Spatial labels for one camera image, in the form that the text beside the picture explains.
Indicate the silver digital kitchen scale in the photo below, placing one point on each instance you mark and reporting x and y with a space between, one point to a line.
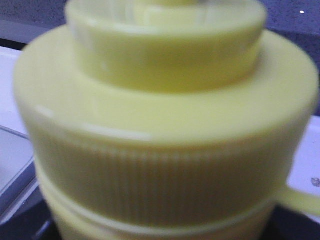
24 214

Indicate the yellow squeeze bottle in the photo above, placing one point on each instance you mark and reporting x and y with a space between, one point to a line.
165 119

